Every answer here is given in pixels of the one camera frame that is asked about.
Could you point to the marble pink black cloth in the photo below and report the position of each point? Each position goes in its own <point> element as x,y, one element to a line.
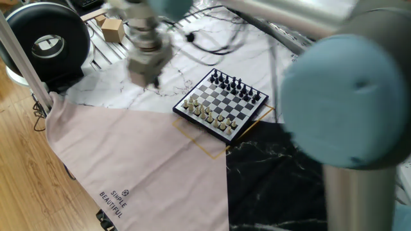
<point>144,160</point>

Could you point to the silver force sensor flange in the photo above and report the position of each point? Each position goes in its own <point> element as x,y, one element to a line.
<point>144,37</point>

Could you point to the aluminium frame post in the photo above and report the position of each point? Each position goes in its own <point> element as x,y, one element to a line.
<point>25,64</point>

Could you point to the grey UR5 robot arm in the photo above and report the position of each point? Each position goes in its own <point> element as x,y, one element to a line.
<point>343,102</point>

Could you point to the white chess knight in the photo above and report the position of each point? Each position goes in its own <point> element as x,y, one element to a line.
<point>222,126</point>
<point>190,107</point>

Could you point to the tan Schunk gripper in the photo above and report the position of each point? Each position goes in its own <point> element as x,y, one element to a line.
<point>147,65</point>

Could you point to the white chess king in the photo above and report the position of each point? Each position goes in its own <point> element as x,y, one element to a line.
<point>209,118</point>

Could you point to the white chess bishop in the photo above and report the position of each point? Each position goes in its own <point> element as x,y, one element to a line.
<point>197,111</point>
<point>216,123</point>

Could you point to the white chess queen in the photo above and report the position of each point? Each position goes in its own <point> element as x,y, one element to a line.
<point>203,114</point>

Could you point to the black chess king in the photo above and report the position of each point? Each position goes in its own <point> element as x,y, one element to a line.
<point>239,84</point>

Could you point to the white chess rook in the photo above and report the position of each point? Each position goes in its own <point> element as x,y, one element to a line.
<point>229,130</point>
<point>185,104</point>

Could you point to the black chess bishop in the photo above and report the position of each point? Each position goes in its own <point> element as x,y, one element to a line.
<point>226,80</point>
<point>244,88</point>

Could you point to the wooden desk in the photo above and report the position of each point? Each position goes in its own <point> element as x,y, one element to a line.
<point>93,14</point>

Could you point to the black clamp under table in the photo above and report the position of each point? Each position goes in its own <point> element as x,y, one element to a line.
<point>104,221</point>

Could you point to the small cardboard box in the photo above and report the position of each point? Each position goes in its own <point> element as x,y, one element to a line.
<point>100,20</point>

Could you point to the black ferrite core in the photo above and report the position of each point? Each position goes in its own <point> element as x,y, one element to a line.
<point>190,37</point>

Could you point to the large cardboard box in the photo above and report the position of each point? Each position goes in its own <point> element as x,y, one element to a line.
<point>113,30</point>

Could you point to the black chess queen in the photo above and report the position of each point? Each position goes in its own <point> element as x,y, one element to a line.
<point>233,82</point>

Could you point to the black white folding chessboard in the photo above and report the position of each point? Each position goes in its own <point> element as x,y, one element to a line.
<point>226,104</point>

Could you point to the black keyboard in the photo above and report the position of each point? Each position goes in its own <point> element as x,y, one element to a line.
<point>86,2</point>

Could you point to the black chess knight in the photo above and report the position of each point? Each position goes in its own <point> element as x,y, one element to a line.
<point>221,77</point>
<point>250,91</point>

